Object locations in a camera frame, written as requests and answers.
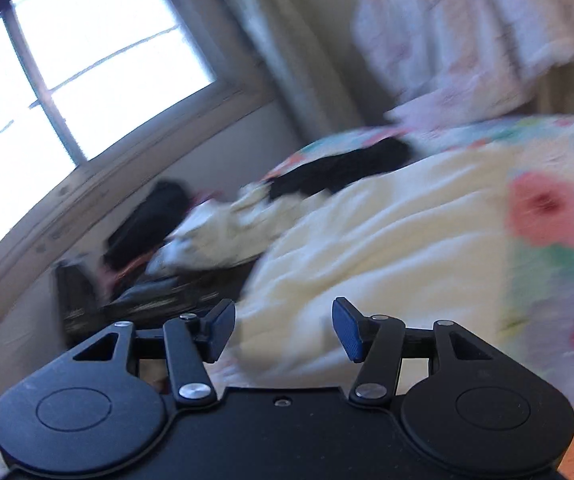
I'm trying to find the black bag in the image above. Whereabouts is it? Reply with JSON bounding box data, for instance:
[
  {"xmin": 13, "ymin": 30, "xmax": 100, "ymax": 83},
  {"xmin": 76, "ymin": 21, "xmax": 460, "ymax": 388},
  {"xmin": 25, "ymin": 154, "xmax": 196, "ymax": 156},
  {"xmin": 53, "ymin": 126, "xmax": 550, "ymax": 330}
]
[{"xmin": 102, "ymin": 180, "xmax": 193, "ymax": 273}]

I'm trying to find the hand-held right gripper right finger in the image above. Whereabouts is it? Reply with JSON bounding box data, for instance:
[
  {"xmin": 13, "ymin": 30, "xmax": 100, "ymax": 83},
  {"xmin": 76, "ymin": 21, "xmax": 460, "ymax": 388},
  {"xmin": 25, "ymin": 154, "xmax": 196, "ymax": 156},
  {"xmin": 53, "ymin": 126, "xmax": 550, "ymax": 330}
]
[{"xmin": 332, "ymin": 296, "xmax": 495, "ymax": 407}]

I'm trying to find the beige curtain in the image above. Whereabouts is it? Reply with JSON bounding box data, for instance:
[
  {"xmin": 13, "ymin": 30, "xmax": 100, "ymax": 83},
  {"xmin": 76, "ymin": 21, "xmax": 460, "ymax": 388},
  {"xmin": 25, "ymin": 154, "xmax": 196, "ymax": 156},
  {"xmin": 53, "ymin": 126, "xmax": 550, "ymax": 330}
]
[{"xmin": 202, "ymin": 0, "xmax": 393, "ymax": 136}]

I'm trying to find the crumpled white cloth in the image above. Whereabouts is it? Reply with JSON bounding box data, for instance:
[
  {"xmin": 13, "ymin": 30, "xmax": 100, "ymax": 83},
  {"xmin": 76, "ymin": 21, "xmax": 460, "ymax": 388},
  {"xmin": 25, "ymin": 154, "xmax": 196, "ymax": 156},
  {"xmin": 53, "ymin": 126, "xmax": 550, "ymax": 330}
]
[{"xmin": 147, "ymin": 182, "xmax": 328, "ymax": 278}]

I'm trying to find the hanging pink floral cloth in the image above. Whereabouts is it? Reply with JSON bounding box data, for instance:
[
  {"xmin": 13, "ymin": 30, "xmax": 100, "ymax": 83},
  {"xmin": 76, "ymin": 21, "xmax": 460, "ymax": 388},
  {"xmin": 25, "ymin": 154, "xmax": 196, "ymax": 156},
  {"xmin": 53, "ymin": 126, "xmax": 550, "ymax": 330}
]
[{"xmin": 352, "ymin": 0, "xmax": 574, "ymax": 131}]

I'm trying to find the cream fleece cloth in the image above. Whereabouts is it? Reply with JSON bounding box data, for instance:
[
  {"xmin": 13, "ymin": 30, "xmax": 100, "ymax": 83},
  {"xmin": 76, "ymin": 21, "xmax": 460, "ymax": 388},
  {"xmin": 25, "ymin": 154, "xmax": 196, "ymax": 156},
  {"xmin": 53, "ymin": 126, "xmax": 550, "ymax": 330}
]
[{"xmin": 227, "ymin": 150, "xmax": 518, "ymax": 388}]

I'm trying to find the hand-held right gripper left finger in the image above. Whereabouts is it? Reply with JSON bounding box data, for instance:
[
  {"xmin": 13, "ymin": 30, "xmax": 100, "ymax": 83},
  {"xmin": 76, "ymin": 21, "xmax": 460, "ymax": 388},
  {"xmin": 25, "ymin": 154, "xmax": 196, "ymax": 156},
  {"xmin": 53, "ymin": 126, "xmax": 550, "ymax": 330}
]
[{"xmin": 72, "ymin": 298, "xmax": 236, "ymax": 408}]

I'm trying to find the black cloth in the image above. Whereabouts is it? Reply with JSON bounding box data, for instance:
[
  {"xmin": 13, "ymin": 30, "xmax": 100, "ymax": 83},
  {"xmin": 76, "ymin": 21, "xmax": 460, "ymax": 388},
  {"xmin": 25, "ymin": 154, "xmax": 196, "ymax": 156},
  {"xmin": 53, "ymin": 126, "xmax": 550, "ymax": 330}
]
[{"xmin": 267, "ymin": 137, "xmax": 415, "ymax": 201}]

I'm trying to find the floral quilt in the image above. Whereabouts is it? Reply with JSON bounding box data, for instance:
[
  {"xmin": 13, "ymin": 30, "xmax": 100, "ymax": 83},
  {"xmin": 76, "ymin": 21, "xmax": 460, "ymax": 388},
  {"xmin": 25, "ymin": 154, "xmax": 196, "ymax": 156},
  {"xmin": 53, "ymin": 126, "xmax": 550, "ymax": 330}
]
[{"xmin": 262, "ymin": 115, "xmax": 574, "ymax": 480}]

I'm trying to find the window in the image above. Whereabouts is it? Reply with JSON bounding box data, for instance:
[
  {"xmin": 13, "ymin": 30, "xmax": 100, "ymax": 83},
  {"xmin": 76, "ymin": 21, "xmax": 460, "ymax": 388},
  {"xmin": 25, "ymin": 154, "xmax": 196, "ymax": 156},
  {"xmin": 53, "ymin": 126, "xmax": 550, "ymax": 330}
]
[{"xmin": 0, "ymin": 0, "xmax": 288, "ymax": 311}]

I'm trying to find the dark storage box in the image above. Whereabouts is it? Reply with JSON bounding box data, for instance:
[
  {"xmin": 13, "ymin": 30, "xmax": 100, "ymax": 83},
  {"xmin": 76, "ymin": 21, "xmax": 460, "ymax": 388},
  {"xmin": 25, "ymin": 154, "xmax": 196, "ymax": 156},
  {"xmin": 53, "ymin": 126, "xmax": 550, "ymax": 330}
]
[{"xmin": 54, "ymin": 255, "xmax": 263, "ymax": 348}]

